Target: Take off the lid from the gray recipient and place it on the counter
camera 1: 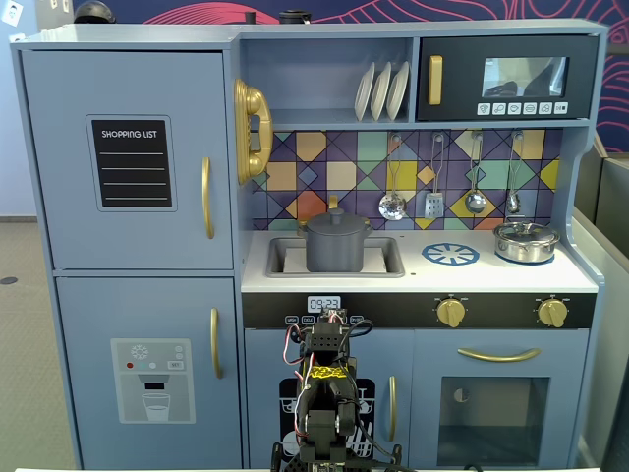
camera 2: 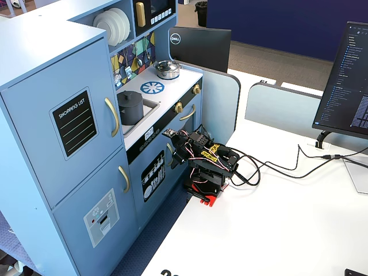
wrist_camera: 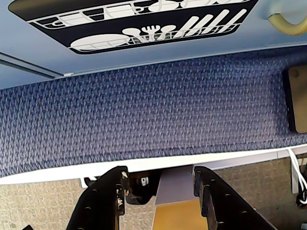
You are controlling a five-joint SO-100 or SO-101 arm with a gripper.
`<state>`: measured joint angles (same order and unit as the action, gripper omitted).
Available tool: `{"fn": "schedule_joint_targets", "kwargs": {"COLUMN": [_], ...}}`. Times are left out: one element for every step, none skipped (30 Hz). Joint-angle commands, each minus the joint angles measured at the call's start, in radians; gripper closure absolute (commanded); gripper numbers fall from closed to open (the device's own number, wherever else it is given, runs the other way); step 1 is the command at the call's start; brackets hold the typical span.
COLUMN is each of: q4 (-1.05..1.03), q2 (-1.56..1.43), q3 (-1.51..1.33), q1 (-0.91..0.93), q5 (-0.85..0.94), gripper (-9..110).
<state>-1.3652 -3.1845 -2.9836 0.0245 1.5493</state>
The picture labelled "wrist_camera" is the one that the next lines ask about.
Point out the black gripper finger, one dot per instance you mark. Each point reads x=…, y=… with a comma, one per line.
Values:
x=223, y=203
x=100, y=201

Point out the black clamp under table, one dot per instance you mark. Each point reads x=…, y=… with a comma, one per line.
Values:
x=141, y=189

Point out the blue woven fabric mat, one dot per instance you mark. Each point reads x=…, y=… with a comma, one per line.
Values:
x=148, y=110

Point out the beige board with black edge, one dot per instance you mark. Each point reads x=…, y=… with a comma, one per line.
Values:
x=298, y=100

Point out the black dish rack decal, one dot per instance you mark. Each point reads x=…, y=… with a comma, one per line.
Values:
x=134, y=24

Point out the gray and yellow post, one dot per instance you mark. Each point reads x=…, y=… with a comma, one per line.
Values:
x=175, y=196

